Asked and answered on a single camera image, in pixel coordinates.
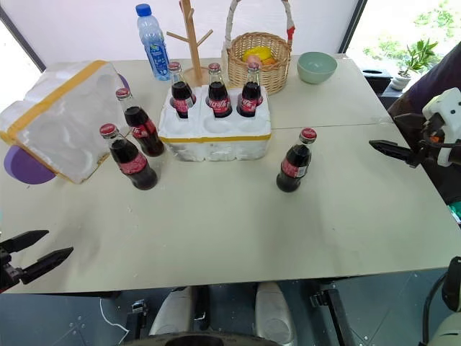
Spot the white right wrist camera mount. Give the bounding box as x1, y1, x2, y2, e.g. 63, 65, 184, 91
421, 86, 461, 168

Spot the yellow toy fruit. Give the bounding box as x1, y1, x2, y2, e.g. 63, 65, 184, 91
241, 45, 282, 64

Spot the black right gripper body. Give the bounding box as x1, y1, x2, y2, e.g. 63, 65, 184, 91
416, 115, 447, 164

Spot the wicker basket with handle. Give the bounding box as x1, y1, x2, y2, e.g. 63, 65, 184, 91
220, 0, 298, 97

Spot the black table leg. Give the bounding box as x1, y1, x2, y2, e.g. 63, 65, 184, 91
308, 287, 358, 346

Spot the plastic water bottle blue cap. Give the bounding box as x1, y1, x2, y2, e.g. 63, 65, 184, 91
135, 3, 171, 81

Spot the black table bracket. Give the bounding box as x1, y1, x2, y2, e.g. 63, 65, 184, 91
125, 298, 149, 329

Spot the dark rounded rim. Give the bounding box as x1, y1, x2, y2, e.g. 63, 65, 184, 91
125, 332, 261, 346

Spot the grey rounded shell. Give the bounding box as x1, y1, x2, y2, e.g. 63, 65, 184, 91
148, 285, 193, 337
253, 282, 299, 346

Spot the wooden mug tree stand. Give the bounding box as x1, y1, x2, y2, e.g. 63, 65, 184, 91
166, 0, 215, 87

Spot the purple round plate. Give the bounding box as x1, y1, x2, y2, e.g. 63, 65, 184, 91
3, 74, 131, 186

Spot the white cable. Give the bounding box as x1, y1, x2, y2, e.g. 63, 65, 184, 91
99, 296, 131, 332

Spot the potted green plant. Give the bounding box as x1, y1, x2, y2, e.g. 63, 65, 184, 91
390, 38, 440, 92

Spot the black box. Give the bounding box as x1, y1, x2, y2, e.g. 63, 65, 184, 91
360, 67, 393, 96

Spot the white foam bottle tray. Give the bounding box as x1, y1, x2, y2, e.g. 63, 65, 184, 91
158, 84, 272, 163

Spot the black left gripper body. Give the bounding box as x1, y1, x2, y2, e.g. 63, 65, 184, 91
0, 249, 24, 293

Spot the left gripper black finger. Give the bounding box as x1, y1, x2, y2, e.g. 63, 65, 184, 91
20, 247, 75, 284
0, 230, 50, 254

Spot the dark window frame post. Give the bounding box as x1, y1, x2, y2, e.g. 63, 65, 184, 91
0, 0, 47, 72
336, 0, 365, 54

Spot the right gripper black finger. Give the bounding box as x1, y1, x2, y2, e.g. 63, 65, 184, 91
393, 112, 430, 127
368, 139, 421, 168

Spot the glass cola bottle red cap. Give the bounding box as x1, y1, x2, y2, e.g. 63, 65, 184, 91
115, 86, 166, 158
205, 62, 233, 120
99, 123, 160, 191
236, 61, 265, 118
275, 127, 318, 193
167, 61, 197, 120

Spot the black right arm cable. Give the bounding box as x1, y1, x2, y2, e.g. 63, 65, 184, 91
422, 272, 449, 342

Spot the pale green bowl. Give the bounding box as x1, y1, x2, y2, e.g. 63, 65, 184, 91
297, 50, 339, 86

